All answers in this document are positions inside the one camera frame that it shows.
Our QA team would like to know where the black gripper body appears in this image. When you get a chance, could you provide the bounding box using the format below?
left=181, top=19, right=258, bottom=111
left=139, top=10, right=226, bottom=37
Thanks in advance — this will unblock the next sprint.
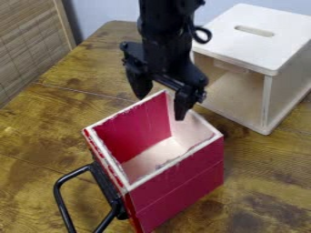
left=119, top=26, right=210, bottom=91

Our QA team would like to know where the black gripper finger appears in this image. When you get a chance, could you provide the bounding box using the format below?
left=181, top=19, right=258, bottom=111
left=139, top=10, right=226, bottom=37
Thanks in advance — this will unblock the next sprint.
left=126, top=63, right=154, bottom=99
left=174, top=86, right=207, bottom=121

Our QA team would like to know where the red wooden drawer box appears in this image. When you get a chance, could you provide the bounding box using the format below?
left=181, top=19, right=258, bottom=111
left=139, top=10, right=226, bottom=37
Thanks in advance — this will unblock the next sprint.
left=83, top=90, right=223, bottom=233

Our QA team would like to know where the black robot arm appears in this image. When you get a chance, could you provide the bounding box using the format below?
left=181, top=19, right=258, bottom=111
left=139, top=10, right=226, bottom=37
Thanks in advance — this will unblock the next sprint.
left=120, top=0, right=213, bottom=121

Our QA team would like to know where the black cable loop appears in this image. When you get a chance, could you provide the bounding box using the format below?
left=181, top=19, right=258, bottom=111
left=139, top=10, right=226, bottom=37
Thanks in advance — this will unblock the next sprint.
left=186, top=16, right=214, bottom=45

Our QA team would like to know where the light wooden cabinet frame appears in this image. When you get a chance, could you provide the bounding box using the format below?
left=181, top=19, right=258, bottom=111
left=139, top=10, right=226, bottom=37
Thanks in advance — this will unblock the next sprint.
left=193, top=4, right=311, bottom=135

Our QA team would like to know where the black metal drawer handle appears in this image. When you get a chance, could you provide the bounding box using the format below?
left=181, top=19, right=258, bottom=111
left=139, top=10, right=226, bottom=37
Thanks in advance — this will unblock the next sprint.
left=52, top=162, right=128, bottom=233

